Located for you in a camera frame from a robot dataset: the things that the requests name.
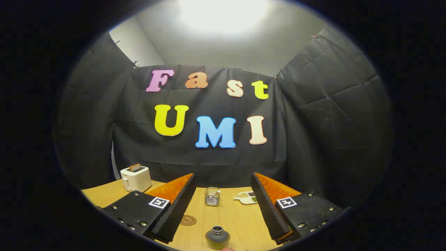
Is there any white toaster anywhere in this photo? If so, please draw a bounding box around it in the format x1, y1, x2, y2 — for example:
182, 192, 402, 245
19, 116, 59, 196
120, 166, 153, 193

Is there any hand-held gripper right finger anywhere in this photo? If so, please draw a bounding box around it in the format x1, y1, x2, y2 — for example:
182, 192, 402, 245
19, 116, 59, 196
251, 172, 346, 245

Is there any silver bottle green label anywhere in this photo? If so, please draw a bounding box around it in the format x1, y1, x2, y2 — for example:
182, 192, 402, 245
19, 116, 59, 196
205, 226, 231, 250

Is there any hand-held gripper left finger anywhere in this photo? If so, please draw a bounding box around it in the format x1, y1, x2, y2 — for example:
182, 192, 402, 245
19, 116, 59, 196
101, 173, 196, 244

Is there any wooden table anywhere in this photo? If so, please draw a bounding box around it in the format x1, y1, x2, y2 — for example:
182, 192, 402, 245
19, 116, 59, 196
81, 179, 303, 251

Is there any black backdrop cloth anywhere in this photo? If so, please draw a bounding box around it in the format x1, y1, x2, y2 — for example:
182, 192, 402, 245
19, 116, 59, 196
52, 26, 395, 210

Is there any white divided dish with beans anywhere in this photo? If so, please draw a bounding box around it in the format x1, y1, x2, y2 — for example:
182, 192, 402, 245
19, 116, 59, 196
233, 191, 259, 205

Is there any metal wire holder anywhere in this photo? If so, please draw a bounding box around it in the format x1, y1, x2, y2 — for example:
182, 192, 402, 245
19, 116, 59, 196
205, 187, 221, 207

